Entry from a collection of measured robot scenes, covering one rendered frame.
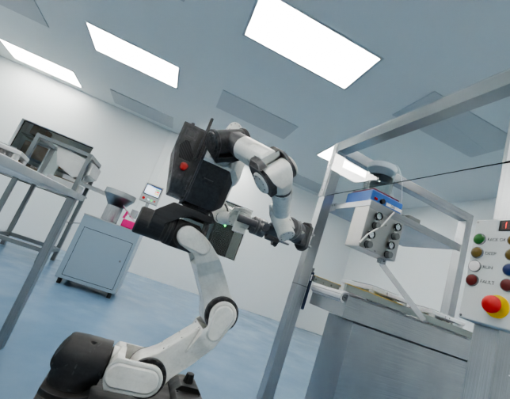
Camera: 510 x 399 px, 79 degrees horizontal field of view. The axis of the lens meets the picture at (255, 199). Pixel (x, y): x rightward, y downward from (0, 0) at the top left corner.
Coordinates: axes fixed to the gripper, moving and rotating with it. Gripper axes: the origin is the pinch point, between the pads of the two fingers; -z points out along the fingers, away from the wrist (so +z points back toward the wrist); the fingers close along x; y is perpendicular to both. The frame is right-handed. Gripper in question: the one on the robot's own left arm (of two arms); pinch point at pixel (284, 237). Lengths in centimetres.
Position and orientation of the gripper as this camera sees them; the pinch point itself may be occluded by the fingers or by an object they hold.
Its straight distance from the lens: 156.5
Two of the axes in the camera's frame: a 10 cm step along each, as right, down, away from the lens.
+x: -3.3, 9.2, -2.1
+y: 2.2, -1.4, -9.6
